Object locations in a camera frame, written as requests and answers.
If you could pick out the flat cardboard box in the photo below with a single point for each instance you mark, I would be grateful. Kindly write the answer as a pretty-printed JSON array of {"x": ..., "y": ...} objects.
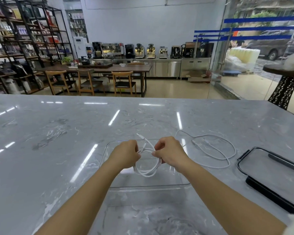
[{"x": 197, "y": 77}]

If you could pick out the person's right hand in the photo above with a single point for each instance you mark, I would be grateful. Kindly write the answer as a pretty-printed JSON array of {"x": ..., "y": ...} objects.
[{"x": 171, "y": 151}]

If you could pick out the large black coffee machine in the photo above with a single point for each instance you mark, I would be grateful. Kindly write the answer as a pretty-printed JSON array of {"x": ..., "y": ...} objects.
[{"x": 207, "y": 50}]

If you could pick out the large black metal shelf unit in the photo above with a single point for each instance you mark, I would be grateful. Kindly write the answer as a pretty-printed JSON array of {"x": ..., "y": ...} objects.
[{"x": 17, "y": 78}]

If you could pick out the wide chrome espresso machine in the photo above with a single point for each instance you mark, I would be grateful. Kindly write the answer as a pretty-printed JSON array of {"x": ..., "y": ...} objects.
[{"x": 112, "y": 50}]

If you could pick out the person's left fingers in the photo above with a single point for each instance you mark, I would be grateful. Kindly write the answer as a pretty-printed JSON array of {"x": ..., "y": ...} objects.
[{"x": 137, "y": 154}]

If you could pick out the person's right forearm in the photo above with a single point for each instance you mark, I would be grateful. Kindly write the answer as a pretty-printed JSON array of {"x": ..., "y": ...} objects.
[{"x": 223, "y": 195}]

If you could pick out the person's right fingers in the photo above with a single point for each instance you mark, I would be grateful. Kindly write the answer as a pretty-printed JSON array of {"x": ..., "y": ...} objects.
[{"x": 159, "y": 150}]

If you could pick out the brown and black coffee machine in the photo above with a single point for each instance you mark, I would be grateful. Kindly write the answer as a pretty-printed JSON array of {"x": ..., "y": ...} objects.
[{"x": 190, "y": 50}]

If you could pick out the wooden chair with dark seat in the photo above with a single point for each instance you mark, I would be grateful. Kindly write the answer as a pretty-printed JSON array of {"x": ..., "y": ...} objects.
[
  {"x": 123, "y": 84},
  {"x": 60, "y": 81},
  {"x": 90, "y": 83}
]

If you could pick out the person's left hand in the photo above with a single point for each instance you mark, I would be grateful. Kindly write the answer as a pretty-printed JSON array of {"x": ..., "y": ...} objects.
[{"x": 124, "y": 154}]

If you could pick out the grey parked car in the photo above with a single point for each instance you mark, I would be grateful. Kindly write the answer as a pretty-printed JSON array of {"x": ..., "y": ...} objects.
[{"x": 269, "y": 45}]

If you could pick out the stainless steel counter cabinet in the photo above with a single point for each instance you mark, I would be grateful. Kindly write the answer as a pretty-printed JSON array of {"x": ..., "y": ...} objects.
[{"x": 171, "y": 67}]

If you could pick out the clear plastic container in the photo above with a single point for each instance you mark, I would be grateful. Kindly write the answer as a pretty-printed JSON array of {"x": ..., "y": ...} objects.
[{"x": 147, "y": 193}]

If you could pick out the black and silver espresso machine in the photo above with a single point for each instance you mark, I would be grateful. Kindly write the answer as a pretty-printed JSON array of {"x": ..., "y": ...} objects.
[{"x": 175, "y": 52}]

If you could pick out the rows of goods on shelves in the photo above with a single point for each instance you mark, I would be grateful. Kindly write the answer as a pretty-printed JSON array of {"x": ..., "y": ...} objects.
[{"x": 5, "y": 34}]

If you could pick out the person's left forearm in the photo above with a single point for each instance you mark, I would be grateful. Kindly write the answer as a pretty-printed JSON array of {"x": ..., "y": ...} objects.
[{"x": 83, "y": 200}]

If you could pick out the blue pallet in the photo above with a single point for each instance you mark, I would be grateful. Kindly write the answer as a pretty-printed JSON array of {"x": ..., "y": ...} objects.
[{"x": 231, "y": 73}]

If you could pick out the silver coffee grinder machine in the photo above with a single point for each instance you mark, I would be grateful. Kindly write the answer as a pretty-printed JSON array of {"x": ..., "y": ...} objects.
[
  {"x": 151, "y": 51},
  {"x": 140, "y": 51}
]

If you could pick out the white water dispenser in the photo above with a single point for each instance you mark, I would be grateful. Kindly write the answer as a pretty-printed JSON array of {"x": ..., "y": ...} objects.
[{"x": 79, "y": 47}]

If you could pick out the black drip coffee machine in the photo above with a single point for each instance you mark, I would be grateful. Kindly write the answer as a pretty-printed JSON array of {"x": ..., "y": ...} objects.
[{"x": 97, "y": 50}]

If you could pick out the tall black metal shelf unit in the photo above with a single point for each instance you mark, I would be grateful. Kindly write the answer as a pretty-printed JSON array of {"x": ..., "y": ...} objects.
[{"x": 54, "y": 39}]

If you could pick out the round table with ornate base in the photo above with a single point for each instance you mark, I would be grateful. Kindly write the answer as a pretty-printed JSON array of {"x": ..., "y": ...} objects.
[{"x": 284, "y": 88}]

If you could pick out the long blue tape strip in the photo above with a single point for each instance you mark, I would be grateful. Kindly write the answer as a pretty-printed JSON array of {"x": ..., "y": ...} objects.
[
  {"x": 247, "y": 37},
  {"x": 247, "y": 29},
  {"x": 259, "y": 20}
]

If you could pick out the long wooden dining table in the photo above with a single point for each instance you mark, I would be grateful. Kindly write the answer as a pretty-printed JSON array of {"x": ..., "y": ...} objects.
[{"x": 127, "y": 68}]

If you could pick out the green potted plant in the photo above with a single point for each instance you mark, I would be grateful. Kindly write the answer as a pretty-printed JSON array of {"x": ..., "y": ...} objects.
[{"x": 67, "y": 60}]

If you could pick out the pile of white bags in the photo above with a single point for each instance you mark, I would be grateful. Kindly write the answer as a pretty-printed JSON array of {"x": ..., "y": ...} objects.
[{"x": 240, "y": 59}]

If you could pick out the black tea tray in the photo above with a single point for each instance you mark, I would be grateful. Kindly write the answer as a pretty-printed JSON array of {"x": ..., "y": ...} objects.
[{"x": 95, "y": 65}]

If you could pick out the wall niche with goods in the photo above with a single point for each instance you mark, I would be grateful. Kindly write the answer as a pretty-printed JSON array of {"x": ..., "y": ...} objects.
[{"x": 76, "y": 24}]

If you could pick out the clear lid with black rim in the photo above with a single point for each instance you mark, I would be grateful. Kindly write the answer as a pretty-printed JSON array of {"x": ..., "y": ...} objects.
[{"x": 272, "y": 168}]

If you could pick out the small silver espresso machine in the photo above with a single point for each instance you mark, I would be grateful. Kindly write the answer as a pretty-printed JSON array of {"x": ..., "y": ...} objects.
[{"x": 163, "y": 52}]

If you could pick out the black automatic coffee machine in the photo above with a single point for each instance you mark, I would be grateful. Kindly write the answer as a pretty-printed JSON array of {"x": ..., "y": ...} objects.
[{"x": 129, "y": 51}]

